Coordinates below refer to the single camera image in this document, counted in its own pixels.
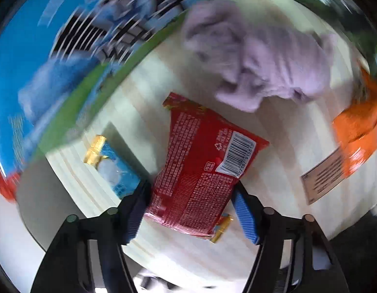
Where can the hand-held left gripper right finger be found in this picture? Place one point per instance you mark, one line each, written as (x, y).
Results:
(245, 216)

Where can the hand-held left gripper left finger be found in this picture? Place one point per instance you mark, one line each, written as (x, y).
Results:
(134, 216)

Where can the red snack packet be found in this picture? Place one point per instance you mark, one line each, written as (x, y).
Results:
(194, 171)

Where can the gold snack packet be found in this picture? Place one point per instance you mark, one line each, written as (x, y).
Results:
(222, 229)

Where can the blue snack packet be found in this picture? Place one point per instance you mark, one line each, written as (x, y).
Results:
(117, 168)

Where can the orange snack packet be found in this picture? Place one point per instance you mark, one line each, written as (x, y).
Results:
(360, 128)

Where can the lilac cloth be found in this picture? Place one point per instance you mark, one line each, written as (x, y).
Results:
(261, 58)

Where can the blue checkered bag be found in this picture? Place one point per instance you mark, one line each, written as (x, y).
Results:
(54, 52)

